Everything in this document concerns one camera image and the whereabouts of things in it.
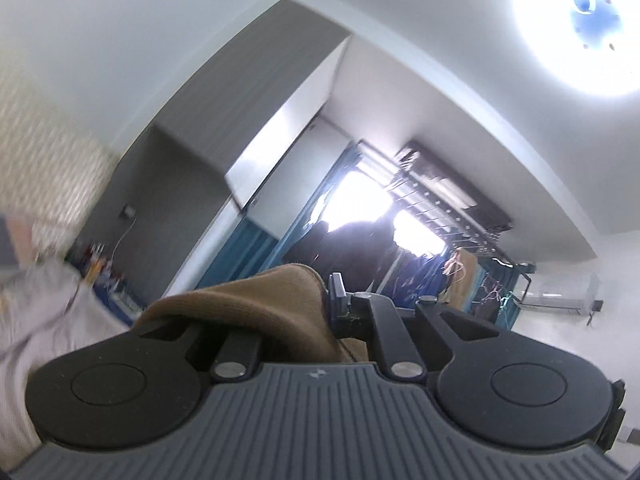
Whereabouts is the blue white hanging jersey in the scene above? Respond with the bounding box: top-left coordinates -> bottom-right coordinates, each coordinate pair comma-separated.
383,254 -> 448,309

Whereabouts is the patchwork quilt pillow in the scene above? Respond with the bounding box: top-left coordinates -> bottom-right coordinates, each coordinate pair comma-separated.
0,214 -> 36,278

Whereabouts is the brown hooded sweatshirt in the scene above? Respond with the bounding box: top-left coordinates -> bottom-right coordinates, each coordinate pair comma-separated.
134,263 -> 369,363

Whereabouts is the black hanging jacket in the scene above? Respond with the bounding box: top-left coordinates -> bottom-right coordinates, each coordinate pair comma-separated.
282,218 -> 396,292

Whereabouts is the cluttered bedside table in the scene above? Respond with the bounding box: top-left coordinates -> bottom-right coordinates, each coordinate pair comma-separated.
65,242 -> 145,326

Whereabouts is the grey white blanket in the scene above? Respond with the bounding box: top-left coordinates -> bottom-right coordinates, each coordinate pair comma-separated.
1,259 -> 128,469

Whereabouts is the blue curtain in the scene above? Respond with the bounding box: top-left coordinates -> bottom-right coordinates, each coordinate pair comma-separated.
195,143 -> 361,288

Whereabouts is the tan hanging garment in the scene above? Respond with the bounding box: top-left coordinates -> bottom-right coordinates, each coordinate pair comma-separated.
439,248 -> 480,311

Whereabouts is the wall socket with cable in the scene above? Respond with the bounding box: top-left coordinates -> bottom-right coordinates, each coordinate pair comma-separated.
110,204 -> 137,262

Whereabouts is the round ceiling light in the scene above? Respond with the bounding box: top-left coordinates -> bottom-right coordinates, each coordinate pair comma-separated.
510,0 -> 639,100

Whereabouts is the grey wardrobe cabinet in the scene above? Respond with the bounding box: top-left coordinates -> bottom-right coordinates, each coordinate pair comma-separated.
154,0 -> 350,206

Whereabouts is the black ceiling drying rack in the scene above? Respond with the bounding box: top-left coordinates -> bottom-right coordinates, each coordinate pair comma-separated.
356,140 -> 515,266

